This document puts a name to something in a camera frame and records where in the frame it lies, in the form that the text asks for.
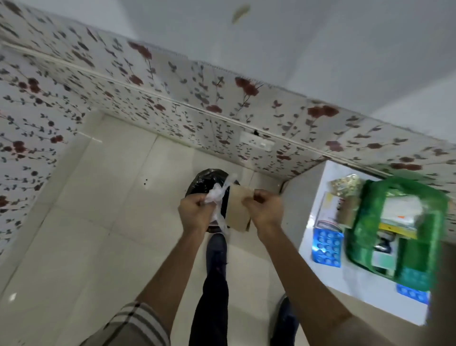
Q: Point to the person's right hand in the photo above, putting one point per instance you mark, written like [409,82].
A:
[269,212]

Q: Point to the person's left hand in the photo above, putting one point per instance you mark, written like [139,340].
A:
[194,215]

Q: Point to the person's right fingers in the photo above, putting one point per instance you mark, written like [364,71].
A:
[254,199]

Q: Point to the person's left fingers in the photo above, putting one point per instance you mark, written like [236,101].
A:
[206,204]

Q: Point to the white plastic bag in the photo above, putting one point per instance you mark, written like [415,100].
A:
[218,194]

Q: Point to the brown paper bag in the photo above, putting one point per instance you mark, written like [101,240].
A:
[238,214]

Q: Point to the person's right forearm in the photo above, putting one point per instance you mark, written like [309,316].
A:
[295,278]

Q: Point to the person's left forearm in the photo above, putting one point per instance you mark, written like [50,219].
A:
[174,271]

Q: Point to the trash bin with black liner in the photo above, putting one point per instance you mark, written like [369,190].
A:
[205,181]

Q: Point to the person's dark left shoe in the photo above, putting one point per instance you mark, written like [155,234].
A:
[217,251]

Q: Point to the person's dark shoe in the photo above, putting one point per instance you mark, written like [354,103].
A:
[217,251]
[285,322]

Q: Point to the white medicine box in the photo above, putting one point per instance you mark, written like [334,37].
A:
[329,210]

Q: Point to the blue blister pack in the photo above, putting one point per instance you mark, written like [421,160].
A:
[327,246]
[413,294]

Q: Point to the gold blister pack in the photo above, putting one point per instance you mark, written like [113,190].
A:
[345,185]

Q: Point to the small brown packet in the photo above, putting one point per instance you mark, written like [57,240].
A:
[348,212]

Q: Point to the person's dark trouser leg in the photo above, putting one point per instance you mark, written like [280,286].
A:
[211,306]

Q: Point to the person's dark right shoe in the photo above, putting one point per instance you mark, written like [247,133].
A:
[285,322]

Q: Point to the striped shirt sleeve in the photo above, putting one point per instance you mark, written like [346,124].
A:
[135,326]

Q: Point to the yellow box in pouch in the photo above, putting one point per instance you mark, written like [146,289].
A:
[397,230]

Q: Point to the white box in pouch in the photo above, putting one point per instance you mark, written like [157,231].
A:
[402,210]

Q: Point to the green mesh pouch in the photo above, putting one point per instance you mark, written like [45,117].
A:
[427,246]

